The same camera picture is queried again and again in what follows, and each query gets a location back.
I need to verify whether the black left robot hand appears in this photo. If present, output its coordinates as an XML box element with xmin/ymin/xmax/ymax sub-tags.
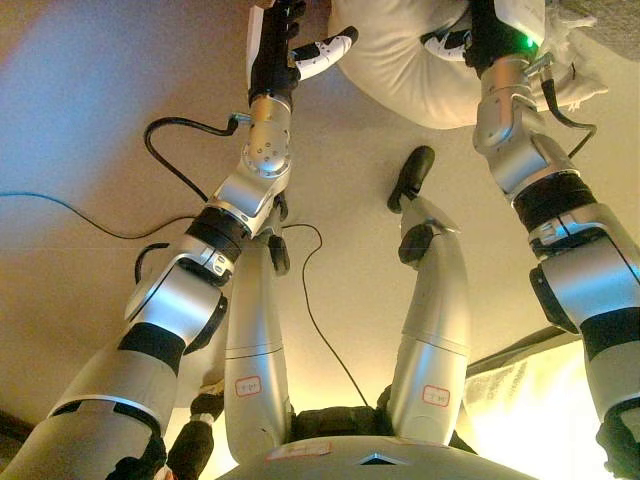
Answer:
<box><xmin>247</xmin><ymin>0</ymin><xmax>360</xmax><ymax>109</ymax></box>

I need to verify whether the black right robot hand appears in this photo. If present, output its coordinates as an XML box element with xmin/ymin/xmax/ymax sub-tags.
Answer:
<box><xmin>421</xmin><ymin>0</ymin><xmax>547</xmax><ymax>71</ymax></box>

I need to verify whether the white fringed pillow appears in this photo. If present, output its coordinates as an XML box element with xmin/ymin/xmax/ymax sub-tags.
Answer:
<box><xmin>327</xmin><ymin>0</ymin><xmax>610</xmax><ymax>132</ymax></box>

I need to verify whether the black right robot foot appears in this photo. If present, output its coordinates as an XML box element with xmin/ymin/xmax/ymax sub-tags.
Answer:
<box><xmin>387</xmin><ymin>144</ymin><xmax>436</xmax><ymax>215</ymax></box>

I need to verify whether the black robot foot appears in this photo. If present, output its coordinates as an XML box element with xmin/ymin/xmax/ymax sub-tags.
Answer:
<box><xmin>387</xmin><ymin>144</ymin><xmax>436</xmax><ymax>215</ymax></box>
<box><xmin>267</xmin><ymin>194</ymin><xmax>292</xmax><ymax>277</ymax></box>

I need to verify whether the black left robot foot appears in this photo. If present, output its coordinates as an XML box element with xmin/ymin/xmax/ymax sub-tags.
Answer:
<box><xmin>267</xmin><ymin>194</ymin><xmax>292</xmax><ymax>277</ymax></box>

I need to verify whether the silver left robot leg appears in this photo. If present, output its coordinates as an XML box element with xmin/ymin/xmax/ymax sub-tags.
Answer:
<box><xmin>222</xmin><ymin>197</ymin><xmax>296</xmax><ymax>449</ymax></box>

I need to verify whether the silver robot leg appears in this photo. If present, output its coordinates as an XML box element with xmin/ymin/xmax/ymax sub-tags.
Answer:
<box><xmin>387</xmin><ymin>192</ymin><xmax>474</xmax><ymax>447</ymax></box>
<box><xmin>222</xmin><ymin>197</ymin><xmax>296</xmax><ymax>449</ymax></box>

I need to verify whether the silver right robot leg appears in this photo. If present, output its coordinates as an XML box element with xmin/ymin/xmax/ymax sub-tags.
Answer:
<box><xmin>387</xmin><ymin>192</ymin><xmax>474</xmax><ymax>447</ymax></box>

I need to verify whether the white printed plastic bag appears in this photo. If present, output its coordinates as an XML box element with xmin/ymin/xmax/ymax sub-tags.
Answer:
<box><xmin>462</xmin><ymin>342</ymin><xmax>606</xmax><ymax>480</ymax></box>

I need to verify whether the grey robot torso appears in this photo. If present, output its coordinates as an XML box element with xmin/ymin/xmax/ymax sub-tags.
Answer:
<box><xmin>214</xmin><ymin>434</ymin><xmax>541</xmax><ymax>480</ymax></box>

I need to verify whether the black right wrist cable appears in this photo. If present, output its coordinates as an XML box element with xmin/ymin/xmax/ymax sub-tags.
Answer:
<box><xmin>539</xmin><ymin>52</ymin><xmax>599</xmax><ymax>159</ymax></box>

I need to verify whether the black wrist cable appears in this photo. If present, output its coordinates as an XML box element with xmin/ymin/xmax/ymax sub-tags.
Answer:
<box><xmin>143</xmin><ymin>113</ymin><xmax>251</xmax><ymax>204</ymax></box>
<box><xmin>539</xmin><ymin>52</ymin><xmax>599</xmax><ymax>159</ymax></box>

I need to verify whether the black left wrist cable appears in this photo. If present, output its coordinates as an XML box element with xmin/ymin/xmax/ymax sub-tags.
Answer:
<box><xmin>143</xmin><ymin>113</ymin><xmax>251</xmax><ymax>204</ymax></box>

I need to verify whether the thin dark floor cable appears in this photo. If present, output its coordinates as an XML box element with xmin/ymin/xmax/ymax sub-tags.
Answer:
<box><xmin>0</xmin><ymin>192</ymin><xmax>371</xmax><ymax>409</ymax></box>

